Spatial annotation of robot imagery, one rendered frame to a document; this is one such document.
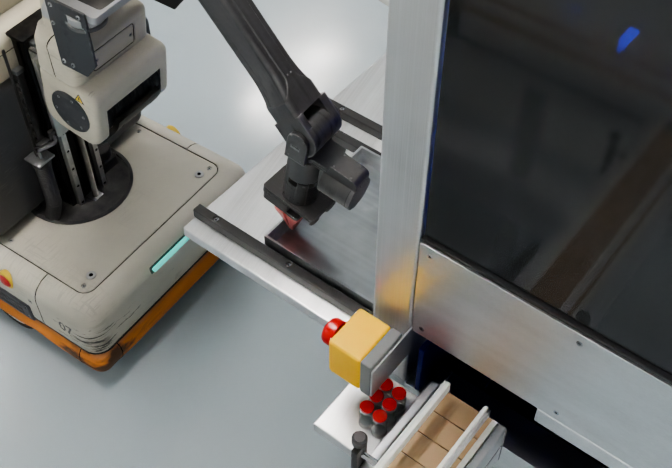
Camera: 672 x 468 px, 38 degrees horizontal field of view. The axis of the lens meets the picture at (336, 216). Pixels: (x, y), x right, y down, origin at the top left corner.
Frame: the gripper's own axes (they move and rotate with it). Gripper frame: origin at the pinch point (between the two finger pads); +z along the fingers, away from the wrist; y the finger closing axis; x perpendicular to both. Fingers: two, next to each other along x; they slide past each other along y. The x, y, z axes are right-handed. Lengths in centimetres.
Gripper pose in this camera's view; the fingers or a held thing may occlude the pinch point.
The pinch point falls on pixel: (293, 223)
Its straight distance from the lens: 160.5
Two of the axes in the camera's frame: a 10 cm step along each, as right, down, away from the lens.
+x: 6.1, -5.9, 5.2
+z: -1.4, 5.7, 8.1
